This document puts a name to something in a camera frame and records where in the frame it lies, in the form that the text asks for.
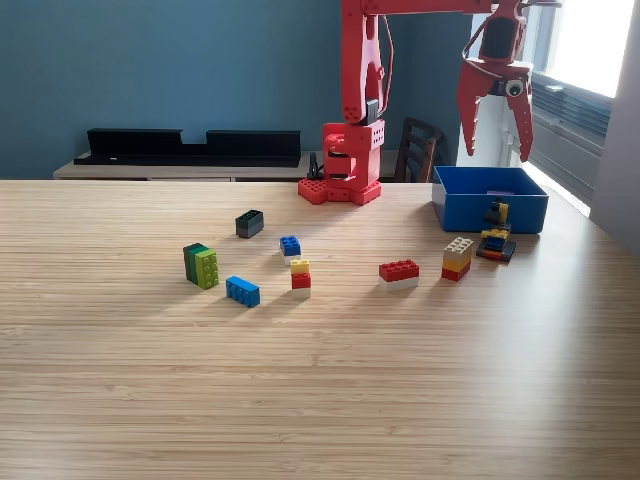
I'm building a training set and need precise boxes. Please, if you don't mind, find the blue bin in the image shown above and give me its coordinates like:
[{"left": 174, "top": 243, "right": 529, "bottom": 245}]
[{"left": 431, "top": 165, "right": 550, "bottom": 235}]

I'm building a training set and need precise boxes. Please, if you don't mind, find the bright window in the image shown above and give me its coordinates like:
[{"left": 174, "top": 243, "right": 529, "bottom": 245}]
[{"left": 519, "top": 0, "right": 640, "bottom": 99}]

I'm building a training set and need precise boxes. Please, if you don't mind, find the dark green grey brick stack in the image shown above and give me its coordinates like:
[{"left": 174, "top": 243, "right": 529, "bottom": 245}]
[{"left": 234, "top": 209, "right": 265, "bottom": 240}]

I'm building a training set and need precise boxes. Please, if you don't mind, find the black shelf tray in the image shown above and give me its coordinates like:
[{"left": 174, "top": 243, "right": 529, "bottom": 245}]
[{"left": 73, "top": 128, "right": 302, "bottom": 168}]

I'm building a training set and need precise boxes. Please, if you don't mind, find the red and white brick stack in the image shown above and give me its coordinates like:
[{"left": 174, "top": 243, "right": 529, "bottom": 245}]
[{"left": 378, "top": 258, "right": 420, "bottom": 292}]

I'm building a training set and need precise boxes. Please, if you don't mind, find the grey wall heater unit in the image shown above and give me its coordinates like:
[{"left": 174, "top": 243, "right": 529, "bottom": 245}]
[{"left": 507, "top": 69, "right": 614, "bottom": 201}]

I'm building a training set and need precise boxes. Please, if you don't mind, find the dark wooden chair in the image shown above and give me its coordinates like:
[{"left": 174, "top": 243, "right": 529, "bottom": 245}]
[{"left": 392, "top": 116, "right": 445, "bottom": 184}]

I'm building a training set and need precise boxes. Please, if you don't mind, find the blue and white brick stack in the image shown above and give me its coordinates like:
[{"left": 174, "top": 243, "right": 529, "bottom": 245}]
[{"left": 278, "top": 235, "right": 303, "bottom": 266}]

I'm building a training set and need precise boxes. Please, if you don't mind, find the yellow toy digger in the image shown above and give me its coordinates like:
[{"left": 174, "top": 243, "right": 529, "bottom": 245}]
[{"left": 475, "top": 197, "right": 517, "bottom": 264}]

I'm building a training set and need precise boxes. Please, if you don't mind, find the wooden sideboard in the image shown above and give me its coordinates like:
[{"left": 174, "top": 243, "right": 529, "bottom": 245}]
[{"left": 52, "top": 149, "right": 401, "bottom": 182}]

